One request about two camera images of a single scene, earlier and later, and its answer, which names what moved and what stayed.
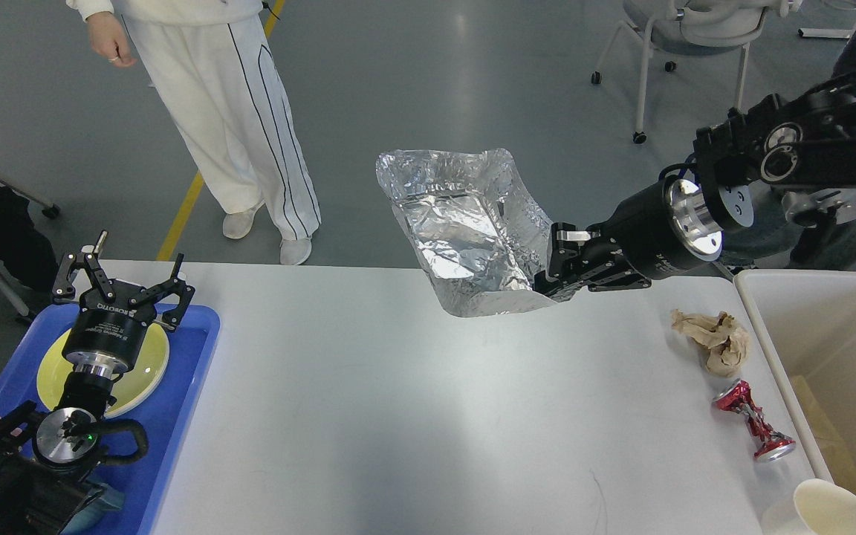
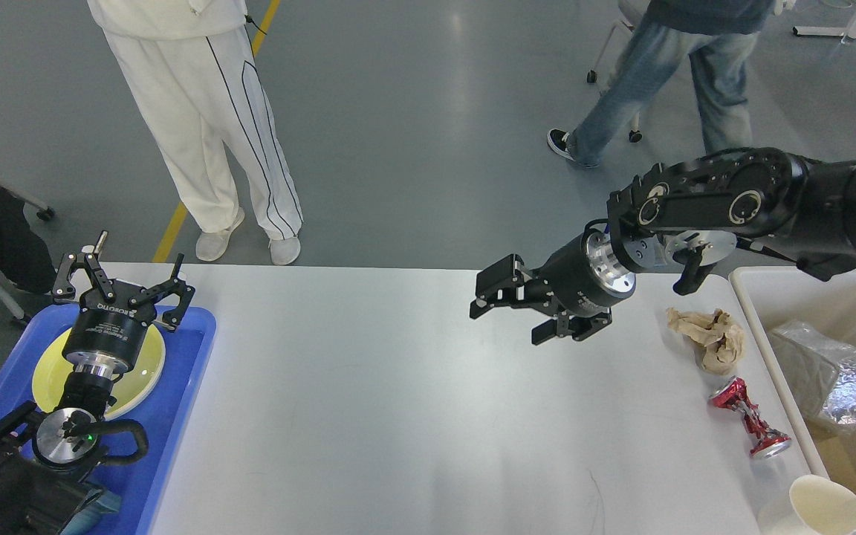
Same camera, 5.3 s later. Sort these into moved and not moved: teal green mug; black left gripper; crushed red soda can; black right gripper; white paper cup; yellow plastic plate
Moved: black right gripper
Not moved: crushed red soda can; white paper cup; teal green mug; black left gripper; yellow plastic plate
